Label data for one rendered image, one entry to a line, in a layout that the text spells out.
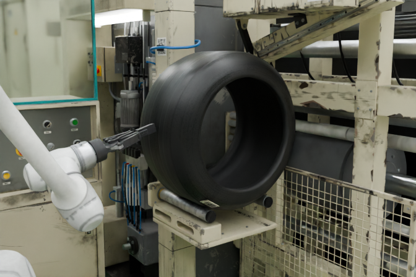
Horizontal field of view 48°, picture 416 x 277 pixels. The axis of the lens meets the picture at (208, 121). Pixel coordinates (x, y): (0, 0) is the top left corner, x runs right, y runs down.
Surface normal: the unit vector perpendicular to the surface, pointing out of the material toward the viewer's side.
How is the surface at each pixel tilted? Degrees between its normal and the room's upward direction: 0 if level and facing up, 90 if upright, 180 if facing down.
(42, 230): 90
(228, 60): 44
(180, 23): 90
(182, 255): 90
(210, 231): 90
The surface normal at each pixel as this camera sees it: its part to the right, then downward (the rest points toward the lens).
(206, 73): 0.04, -0.47
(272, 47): -0.81, 0.08
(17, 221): 0.58, 0.11
